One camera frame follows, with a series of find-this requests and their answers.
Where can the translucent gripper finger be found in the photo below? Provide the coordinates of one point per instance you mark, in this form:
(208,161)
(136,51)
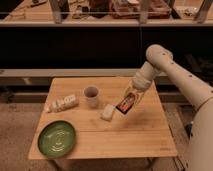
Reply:
(128,90)
(138,97)

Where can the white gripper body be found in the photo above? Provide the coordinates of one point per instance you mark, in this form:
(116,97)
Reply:
(143,79)

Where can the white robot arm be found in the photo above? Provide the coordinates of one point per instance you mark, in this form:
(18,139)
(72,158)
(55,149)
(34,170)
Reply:
(195,90)

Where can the white sponge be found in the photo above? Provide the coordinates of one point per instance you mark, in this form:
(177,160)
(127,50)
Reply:
(107,113)

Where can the light wooden table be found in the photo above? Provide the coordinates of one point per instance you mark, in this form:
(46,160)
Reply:
(143,132)

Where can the beige cup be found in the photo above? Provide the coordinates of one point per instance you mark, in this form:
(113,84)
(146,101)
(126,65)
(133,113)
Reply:
(91,94)

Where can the white squeeze bottle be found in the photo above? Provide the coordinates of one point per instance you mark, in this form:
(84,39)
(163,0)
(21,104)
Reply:
(62,104)

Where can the red tray on shelf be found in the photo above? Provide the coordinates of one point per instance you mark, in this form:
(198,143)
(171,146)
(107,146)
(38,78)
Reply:
(132,8)

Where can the green plate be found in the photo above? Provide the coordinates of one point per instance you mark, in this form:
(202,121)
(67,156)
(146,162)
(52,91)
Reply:
(57,139)

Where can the wooden background shelf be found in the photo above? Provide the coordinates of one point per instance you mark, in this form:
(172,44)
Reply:
(97,13)

